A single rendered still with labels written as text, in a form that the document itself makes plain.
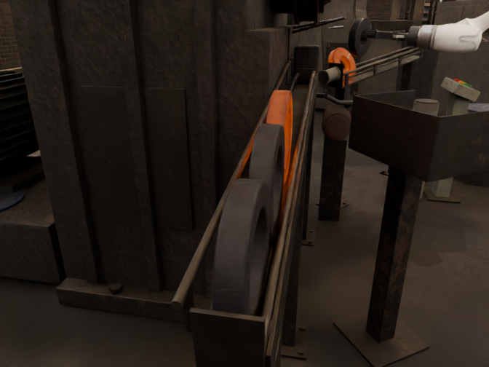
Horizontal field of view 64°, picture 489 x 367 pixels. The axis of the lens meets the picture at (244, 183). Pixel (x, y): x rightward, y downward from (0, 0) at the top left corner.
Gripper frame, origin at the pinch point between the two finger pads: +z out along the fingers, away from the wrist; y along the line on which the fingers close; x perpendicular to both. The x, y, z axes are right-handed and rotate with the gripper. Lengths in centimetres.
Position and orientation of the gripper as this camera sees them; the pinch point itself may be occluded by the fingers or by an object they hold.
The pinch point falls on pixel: (367, 33)
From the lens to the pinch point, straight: 182.2
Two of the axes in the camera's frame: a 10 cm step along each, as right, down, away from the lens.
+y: 5.0, -3.3, 8.0
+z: -8.6, -2.3, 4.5
